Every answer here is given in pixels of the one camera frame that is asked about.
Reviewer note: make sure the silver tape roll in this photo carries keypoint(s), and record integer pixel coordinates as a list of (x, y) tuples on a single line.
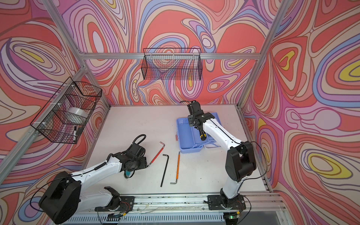
[(78, 112)]

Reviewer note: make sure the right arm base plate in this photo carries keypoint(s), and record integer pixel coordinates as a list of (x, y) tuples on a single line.
[(219, 202)]

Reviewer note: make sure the black wire basket back wall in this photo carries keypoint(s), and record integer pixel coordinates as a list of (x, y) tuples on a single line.
[(172, 64)]

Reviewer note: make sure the orange sleeved hex key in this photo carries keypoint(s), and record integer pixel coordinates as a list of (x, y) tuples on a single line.
[(178, 168)]

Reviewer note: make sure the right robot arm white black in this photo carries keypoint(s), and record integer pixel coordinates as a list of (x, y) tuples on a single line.
[(240, 157)]

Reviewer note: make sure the yellow black utility knife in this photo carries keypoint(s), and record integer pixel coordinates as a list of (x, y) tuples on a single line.
[(202, 134)]

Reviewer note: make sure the teal utility knife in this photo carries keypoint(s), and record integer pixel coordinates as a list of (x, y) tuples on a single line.
[(128, 174)]

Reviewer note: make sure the white pink tool box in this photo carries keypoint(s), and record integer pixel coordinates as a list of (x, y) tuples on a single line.
[(189, 138)]

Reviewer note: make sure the black wire basket left wall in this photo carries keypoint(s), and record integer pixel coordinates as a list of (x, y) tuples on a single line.
[(57, 125)]

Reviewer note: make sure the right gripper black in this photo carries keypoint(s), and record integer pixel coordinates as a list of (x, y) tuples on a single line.
[(190, 119)]

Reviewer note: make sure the black marker pen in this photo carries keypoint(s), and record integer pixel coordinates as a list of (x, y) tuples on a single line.
[(75, 134)]

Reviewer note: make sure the black hex key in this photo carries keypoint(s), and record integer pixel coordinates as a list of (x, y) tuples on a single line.
[(165, 169)]

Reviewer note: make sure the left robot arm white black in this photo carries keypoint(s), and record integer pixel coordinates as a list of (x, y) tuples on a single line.
[(67, 193)]

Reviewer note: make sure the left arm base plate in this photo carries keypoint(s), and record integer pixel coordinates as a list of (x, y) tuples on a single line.
[(121, 204)]

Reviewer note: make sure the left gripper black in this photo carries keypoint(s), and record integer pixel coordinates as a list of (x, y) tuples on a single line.
[(144, 162)]

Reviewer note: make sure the black wire basket wall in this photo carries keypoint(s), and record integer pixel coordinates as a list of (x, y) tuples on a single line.
[(57, 125), (172, 64)]

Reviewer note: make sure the red sleeved hex key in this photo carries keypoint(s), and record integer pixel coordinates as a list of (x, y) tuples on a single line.
[(158, 153)]

